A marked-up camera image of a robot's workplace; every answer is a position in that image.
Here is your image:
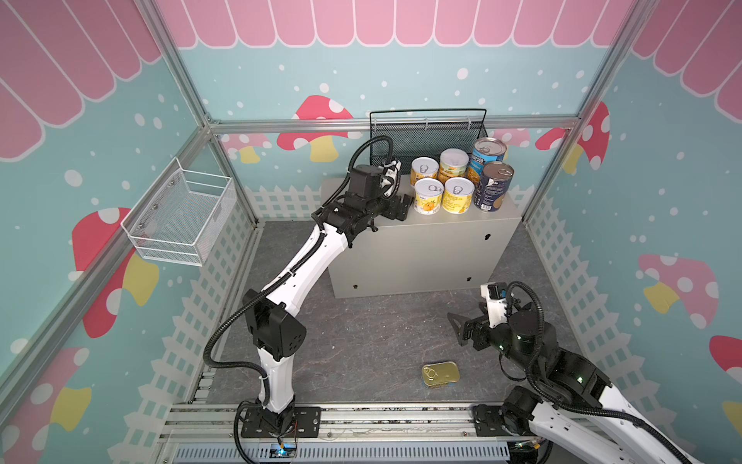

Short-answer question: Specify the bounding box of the yellow can white lid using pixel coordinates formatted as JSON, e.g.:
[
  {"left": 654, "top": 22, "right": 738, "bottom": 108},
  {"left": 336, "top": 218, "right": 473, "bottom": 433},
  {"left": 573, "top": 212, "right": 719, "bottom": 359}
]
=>
[
  {"left": 414, "top": 178, "right": 444, "bottom": 216},
  {"left": 442, "top": 177, "right": 475, "bottom": 215},
  {"left": 438, "top": 148, "right": 470, "bottom": 184},
  {"left": 410, "top": 157, "right": 440, "bottom": 186}
]

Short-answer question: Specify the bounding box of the yellow can white lid front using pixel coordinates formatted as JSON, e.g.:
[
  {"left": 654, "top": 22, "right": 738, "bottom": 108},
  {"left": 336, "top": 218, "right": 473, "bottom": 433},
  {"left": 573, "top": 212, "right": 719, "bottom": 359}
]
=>
[{"left": 442, "top": 177, "right": 475, "bottom": 215}]

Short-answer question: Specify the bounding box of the gold rectangular sardine tin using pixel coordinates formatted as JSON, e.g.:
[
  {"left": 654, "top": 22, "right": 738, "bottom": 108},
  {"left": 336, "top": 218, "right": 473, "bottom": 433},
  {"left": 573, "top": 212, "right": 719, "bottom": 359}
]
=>
[{"left": 421, "top": 361, "right": 461, "bottom": 389}]

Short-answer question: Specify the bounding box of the dark navy label can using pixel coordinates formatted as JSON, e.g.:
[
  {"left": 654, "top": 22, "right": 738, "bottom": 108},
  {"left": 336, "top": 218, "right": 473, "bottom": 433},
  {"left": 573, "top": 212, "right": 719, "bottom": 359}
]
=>
[{"left": 473, "top": 162, "right": 515, "bottom": 213}]

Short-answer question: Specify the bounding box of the blue Progresso soup can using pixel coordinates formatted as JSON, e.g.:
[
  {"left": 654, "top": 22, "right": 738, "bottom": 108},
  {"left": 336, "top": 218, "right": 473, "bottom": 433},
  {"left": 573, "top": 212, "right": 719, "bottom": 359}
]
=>
[{"left": 467, "top": 137, "right": 507, "bottom": 178}]

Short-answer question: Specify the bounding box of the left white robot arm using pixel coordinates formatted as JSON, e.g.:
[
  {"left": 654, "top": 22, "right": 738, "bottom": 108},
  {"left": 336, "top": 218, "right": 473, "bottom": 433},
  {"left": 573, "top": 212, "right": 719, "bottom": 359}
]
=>
[{"left": 203, "top": 135, "right": 401, "bottom": 438}]

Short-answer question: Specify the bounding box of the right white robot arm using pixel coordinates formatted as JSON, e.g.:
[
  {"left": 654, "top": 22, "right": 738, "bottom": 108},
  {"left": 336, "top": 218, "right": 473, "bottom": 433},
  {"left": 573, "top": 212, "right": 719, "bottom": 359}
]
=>
[{"left": 448, "top": 281, "right": 695, "bottom": 463}]

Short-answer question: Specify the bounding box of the grey metal cabinet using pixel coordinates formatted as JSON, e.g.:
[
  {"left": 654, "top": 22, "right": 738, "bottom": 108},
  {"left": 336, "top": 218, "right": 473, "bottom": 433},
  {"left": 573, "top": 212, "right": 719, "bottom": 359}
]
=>
[{"left": 328, "top": 196, "right": 522, "bottom": 299}]

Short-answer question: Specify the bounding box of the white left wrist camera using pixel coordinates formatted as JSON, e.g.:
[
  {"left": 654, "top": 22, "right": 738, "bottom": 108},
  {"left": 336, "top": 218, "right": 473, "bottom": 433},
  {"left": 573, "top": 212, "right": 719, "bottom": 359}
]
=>
[{"left": 381, "top": 159, "right": 401, "bottom": 191}]

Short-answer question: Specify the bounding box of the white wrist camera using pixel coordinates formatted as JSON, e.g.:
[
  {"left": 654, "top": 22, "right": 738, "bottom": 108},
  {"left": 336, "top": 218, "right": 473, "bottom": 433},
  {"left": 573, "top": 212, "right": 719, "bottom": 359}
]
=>
[
  {"left": 381, "top": 159, "right": 401, "bottom": 191},
  {"left": 480, "top": 282, "right": 508, "bottom": 329}
]

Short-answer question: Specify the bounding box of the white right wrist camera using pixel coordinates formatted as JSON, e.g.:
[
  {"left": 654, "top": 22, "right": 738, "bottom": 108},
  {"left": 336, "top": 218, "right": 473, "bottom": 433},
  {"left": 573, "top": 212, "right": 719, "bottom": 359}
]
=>
[{"left": 480, "top": 282, "right": 508, "bottom": 329}]

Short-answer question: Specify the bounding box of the black mesh wire basket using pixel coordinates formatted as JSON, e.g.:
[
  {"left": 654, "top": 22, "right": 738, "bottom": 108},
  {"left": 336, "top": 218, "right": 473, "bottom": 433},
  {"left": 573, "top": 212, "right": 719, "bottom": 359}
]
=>
[{"left": 369, "top": 108, "right": 487, "bottom": 174}]

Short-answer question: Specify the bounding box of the white mesh wire basket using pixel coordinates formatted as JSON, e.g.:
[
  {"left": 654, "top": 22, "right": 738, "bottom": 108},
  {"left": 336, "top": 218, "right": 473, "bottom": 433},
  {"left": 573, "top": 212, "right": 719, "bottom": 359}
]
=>
[{"left": 121, "top": 159, "right": 237, "bottom": 267}]

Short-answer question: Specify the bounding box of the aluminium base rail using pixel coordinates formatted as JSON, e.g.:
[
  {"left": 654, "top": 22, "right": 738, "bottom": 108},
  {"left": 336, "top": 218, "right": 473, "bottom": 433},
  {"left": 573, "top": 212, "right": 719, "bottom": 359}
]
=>
[{"left": 151, "top": 402, "right": 531, "bottom": 463}]

